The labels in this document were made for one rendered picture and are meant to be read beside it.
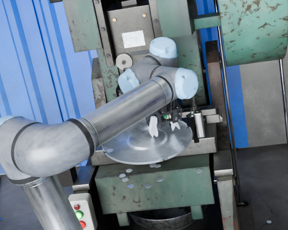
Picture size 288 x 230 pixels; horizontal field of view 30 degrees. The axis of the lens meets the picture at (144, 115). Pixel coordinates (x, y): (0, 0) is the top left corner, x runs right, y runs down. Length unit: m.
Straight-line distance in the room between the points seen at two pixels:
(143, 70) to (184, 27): 0.38
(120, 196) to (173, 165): 0.21
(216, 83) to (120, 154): 0.66
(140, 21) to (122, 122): 0.64
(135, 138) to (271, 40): 0.52
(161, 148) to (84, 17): 0.49
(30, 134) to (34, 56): 2.09
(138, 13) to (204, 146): 0.50
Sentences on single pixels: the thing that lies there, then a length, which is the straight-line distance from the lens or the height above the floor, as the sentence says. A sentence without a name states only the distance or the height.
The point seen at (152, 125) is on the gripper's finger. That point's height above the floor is 0.84.
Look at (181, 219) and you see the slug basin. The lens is 2.01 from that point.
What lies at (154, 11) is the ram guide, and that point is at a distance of 1.74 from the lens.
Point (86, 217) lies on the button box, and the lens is 1.81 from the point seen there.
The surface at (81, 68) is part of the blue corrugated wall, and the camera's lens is 3.17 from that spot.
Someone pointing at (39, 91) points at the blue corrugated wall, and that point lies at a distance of 3.28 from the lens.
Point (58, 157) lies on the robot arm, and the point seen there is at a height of 1.03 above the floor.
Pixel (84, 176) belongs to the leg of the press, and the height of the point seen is 0.64.
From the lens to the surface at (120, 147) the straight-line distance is 1.70.
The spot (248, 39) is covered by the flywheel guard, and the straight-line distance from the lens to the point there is 1.55.
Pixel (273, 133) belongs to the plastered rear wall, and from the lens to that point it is 3.29.
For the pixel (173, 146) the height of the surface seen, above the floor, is 0.77.
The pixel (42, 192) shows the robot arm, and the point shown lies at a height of 0.91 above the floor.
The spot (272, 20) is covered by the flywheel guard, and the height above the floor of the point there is 1.13.
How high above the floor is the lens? 1.49
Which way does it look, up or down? 22 degrees down
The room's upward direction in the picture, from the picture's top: 11 degrees counter-clockwise
